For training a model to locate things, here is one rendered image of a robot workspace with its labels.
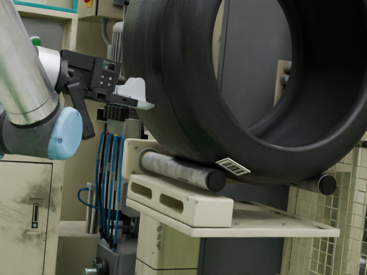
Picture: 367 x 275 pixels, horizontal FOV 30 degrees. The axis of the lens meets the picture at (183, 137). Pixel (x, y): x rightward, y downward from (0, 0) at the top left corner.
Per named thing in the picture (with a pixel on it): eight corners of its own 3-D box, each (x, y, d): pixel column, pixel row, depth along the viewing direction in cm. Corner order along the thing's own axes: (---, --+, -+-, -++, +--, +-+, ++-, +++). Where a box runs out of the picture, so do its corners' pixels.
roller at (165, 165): (159, 162, 169) (145, 173, 168) (151, 147, 168) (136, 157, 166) (230, 183, 138) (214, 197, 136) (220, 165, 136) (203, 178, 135)
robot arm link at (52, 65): (31, 93, 123) (19, 92, 132) (58, 99, 125) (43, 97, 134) (42, 45, 123) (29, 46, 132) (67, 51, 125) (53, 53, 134)
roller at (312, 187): (255, 168, 182) (242, 177, 180) (248, 153, 180) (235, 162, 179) (340, 189, 150) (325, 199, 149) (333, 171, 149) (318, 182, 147)
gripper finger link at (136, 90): (165, 83, 136) (122, 72, 132) (158, 112, 136) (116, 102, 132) (158, 83, 139) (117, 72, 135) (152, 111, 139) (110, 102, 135)
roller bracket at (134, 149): (120, 177, 167) (123, 137, 167) (257, 183, 185) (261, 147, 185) (125, 179, 164) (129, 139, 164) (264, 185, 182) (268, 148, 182)
